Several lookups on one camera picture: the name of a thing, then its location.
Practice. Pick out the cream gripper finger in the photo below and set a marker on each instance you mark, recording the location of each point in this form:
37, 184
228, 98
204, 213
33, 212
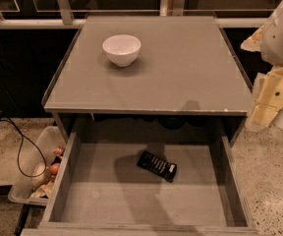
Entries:
268, 98
253, 43

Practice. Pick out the black rxbar chocolate bar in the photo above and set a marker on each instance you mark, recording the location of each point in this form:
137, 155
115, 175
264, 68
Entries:
157, 166

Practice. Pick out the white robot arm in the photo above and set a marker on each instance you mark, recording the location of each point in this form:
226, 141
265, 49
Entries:
271, 46

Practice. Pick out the grey cabinet with counter top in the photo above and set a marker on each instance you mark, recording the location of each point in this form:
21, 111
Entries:
186, 67

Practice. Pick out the open grey top drawer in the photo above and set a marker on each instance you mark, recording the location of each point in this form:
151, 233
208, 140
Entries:
100, 190

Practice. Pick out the white ceramic bowl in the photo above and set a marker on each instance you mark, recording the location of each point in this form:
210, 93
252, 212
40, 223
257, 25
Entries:
122, 49

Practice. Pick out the orange round object in bin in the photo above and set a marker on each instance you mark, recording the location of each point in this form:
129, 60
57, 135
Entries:
54, 168

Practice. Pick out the cream round object in bin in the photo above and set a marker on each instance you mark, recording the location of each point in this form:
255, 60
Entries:
41, 175

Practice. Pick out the clear plastic storage bin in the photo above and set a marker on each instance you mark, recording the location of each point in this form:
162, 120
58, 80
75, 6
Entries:
22, 191

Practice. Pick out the metal railing frame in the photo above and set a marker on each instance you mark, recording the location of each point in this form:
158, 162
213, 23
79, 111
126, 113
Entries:
72, 13

